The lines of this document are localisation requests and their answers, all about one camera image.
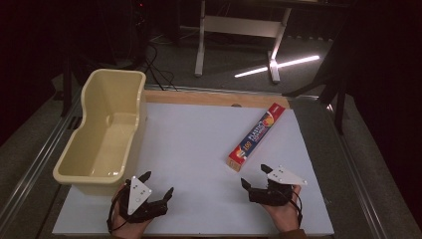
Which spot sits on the cream plastic tub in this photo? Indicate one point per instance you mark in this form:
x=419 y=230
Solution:
x=103 y=132

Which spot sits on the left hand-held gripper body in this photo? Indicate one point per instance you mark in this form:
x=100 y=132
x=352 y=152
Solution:
x=137 y=199

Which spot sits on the black tripod stand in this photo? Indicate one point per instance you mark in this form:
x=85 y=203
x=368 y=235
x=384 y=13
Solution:
x=328 y=76

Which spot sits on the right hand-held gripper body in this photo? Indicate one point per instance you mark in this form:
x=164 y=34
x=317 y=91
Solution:
x=278 y=189

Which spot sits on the person's right hand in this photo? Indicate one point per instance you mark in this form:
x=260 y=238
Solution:
x=285 y=212

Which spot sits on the white metal stand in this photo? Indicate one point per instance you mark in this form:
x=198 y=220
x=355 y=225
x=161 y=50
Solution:
x=242 y=36

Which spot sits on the person's left hand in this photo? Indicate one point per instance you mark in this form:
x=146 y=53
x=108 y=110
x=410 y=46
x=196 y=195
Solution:
x=127 y=225

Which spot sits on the long red blue wrap box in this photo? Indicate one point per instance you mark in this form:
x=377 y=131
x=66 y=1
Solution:
x=256 y=136

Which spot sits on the wooden board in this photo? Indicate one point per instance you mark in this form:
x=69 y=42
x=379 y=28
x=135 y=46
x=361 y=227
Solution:
x=215 y=98

